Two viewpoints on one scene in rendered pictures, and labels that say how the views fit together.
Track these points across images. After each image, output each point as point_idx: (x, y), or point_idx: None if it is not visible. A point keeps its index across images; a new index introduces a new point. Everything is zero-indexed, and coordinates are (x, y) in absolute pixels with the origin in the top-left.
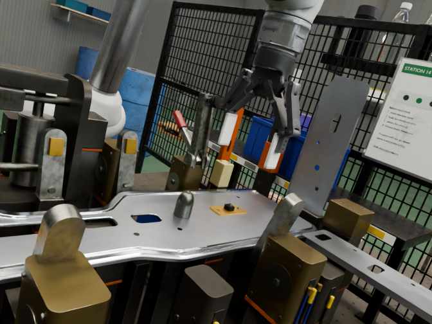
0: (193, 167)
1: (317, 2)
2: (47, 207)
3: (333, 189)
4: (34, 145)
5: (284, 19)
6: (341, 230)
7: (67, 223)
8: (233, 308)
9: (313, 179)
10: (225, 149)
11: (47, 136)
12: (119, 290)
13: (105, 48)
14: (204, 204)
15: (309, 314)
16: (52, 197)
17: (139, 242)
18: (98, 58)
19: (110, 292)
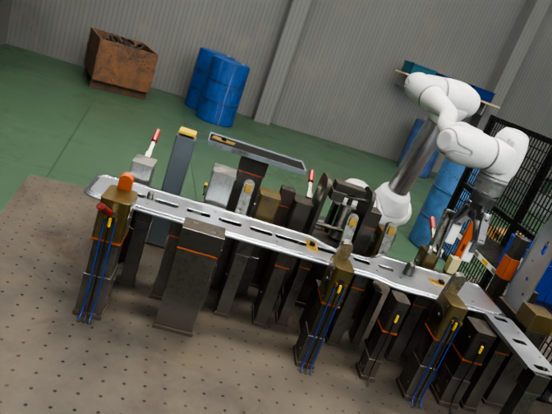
0: (430, 254)
1: (506, 172)
2: None
3: None
4: (343, 219)
5: (485, 178)
6: (523, 324)
7: (347, 246)
8: (439, 361)
9: (522, 287)
10: (459, 249)
11: (350, 216)
12: (364, 305)
13: (404, 163)
14: (426, 275)
15: (465, 351)
16: None
17: (375, 273)
18: (397, 169)
19: (358, 294)
